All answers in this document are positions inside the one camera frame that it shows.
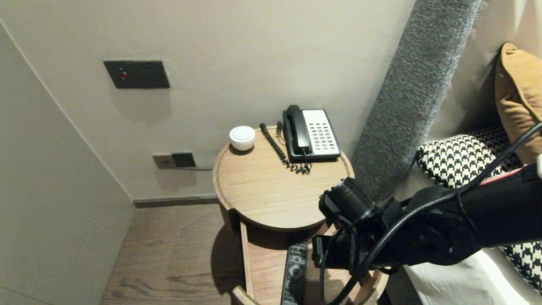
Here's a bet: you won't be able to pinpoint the black TV remote control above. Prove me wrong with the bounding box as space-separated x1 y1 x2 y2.
281 241 309 305

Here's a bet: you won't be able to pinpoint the curved-front wooden drawer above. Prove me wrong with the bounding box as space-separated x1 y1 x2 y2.
232 220 388 305

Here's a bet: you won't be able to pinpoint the round wooden nightstand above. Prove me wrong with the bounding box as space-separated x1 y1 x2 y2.
212 125 354 238

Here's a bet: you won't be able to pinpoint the black and white telephone base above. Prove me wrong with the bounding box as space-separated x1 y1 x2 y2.
282 109 341 162

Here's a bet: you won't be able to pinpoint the white bed sheet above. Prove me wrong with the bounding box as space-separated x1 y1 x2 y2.
402 248 542 305

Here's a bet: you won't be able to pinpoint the black telephone handset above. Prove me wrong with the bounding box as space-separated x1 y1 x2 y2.
286 105 311 155

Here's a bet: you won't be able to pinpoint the black white houndstooth pillow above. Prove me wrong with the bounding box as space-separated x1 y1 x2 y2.
417 125 542 293

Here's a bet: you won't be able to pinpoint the white round puck device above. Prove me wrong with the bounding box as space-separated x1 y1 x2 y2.
229 126 256 151

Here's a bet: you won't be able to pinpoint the grey upholstered headboard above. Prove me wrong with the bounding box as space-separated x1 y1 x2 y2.
351 0 483 202

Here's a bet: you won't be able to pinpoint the mustard brown cushion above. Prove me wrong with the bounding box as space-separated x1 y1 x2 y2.
495 42 542 166

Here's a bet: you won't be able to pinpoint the grey upholstered bed frame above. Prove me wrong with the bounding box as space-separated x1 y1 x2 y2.
383 271 424 305

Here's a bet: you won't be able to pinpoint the black coiled telephone cord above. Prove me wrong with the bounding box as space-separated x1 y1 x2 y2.
259 121 312 175

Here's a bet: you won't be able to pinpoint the grey wall baseboard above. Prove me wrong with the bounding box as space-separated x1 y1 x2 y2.
133 195 221 209

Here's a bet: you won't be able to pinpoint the dark wall outlet plate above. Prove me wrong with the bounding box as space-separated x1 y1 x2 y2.
171 152 196 168

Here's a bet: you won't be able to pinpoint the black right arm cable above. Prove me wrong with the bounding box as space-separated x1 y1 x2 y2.
320 123 542 305

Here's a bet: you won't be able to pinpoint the beige wall power outlet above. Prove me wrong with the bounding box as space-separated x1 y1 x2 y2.
152 154 177 170

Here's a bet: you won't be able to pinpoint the dark wall switch panel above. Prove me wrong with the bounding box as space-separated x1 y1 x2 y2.
103 61 170 89

